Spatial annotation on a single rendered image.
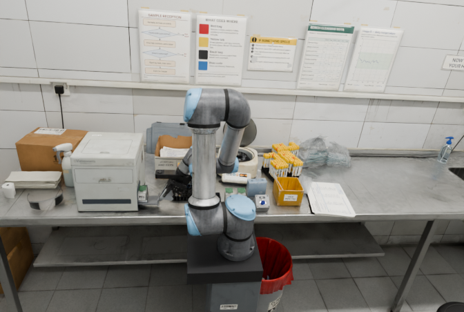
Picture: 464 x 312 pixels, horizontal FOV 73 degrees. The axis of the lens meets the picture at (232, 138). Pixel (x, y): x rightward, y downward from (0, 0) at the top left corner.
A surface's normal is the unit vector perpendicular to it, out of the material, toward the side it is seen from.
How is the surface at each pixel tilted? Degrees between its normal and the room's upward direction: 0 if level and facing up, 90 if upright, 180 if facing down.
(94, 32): 90
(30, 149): 89
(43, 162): 90
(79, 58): 90
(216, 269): 4
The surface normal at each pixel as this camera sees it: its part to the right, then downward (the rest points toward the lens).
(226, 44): 0.15, 0.49
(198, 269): 0.08, -0.88
